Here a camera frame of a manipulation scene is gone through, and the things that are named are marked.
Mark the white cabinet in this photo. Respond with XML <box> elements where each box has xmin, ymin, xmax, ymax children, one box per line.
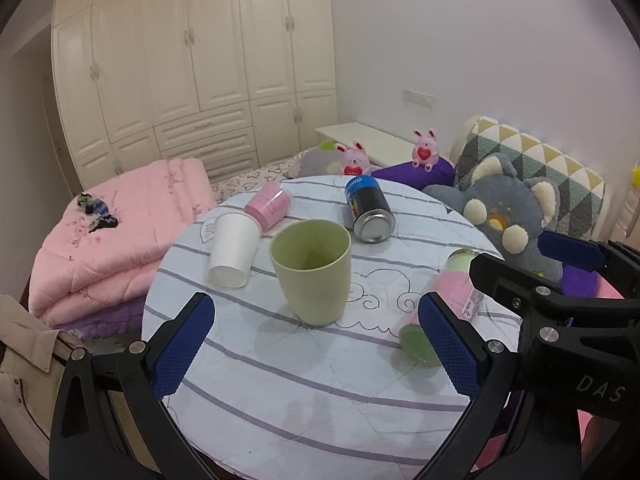
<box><xmin>612</xmin><ymin>185</ymin><xmax>640</xmax><ymax>241</ymax></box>

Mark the folded pink quilt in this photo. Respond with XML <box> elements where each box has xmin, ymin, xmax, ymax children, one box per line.
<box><xmin>27</xmin><ymin>158</ymin><xmax>218</xmax><ymax>328</ymax></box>

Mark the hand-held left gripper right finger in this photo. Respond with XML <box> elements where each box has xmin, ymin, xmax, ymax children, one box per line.
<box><xmin>414</xmin><ymin>293</ymin><xmax>522</xmax><ymax>480</ymax></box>

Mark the heart print bed sheet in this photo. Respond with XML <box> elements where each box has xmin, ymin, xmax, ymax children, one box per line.
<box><xmin>210</xmin><ymin>157</ymin><xmax>306</xmax><ymax>206</ymax></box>

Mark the purple pillow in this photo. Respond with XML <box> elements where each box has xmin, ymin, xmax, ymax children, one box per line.
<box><xmin>371</xmin><ymin>157</ymin><xmax>457</xmax><ymax>192</ymax></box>

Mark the pink plastic cup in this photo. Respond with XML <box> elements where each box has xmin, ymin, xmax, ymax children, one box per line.
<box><xmin>243</xmin><ymin>182</ymin><xmax>293</xmax><ymax>233</ymax></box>

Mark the dark small cloth bundle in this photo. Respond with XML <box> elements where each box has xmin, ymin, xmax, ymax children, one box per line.
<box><xmin>77</xmin><ymin>192</ymin><xmax>119</xmax><ymax>233</ymax></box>

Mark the pink and green bottle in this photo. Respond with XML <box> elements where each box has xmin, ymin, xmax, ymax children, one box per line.
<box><xmin>398</xmin><ymin>248</ymin><xmax>488</xmax><ymax>366</ymax></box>

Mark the green plastic cup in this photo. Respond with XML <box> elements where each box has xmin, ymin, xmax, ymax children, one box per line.
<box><xmin>269</xmin><ymin>219</ymin><xmax>352</xmax><ymax>327</ymax></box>

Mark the grey pillow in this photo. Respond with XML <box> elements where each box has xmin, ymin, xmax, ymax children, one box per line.
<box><xmin>295</xmin><ymin>146</ymin><xmax>346</xmax><ymax>178</ymax></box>

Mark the triangle patterned headboard cushion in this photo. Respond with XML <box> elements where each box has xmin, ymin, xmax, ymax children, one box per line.
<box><xmin>450</xmin><ymin>115</ymin><xmax>613</xmax><ymax>241</ymax></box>

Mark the white paper cup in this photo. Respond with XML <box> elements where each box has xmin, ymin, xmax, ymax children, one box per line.
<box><xmin>208</xmin><ymin>211</ymin><xmax>262</xmax><ymax>289</ymax></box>

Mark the folded purple blanket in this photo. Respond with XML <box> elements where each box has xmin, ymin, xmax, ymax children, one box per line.
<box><xmin>52</xmin><ymin>300</ymin><xmax>146</xmax><ymax>343</ymax></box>

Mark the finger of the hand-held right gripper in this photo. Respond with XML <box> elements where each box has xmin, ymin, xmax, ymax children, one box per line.
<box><xmin>537</xmin><ymin>229</ymin><xmax>640</xmax><ymax>302</ymax></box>
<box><xmin>469</xmin><ymin>252</ymin><xmax>582</xmax><ymax>330</ymax></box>

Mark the pink bunny plush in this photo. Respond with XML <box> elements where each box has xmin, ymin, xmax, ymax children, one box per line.
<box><xmin>333</xmin><ymin>141</ymin><xmax>372</xmax><ymax>177</ymax></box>
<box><xmin>411</xmin><ymin>129</ymin><xmax>442</xmax><ymax>168</ymax></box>

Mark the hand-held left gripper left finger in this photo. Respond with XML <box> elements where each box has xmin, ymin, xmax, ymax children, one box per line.
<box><xmin>48</xmin><ymin>291</ymin><xmax>221</xmax><ymax>480</ymax></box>

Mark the black drink can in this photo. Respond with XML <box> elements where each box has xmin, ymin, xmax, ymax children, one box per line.
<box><xmin>344</xmin><ymin>175</ymin><xmax>396</xmax><ymax>244</ymax></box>

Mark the white bedside table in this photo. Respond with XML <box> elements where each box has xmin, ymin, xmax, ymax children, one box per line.
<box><xmin>315</xmin><ymin>122</ymin><xmax>418</xmax><ymax>166</ymax></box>

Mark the grey bear plush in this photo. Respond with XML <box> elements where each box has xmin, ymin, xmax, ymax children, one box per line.
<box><xmin>422</xmin><ymin>152</ymin><xmax>563</xmax><ymax>281</ymax></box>

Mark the cream wardrobe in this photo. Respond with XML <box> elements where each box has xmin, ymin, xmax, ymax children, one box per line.
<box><xmin>51</xmin><ymin>0</ymin><xmax>337</xmax><ymax>188</ymax></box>

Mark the beige garment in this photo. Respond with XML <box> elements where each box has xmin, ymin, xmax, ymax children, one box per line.
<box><xmin>0</xmin><ymin>292</ymin><xmax>96</xmax><ymax>441</ymax></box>

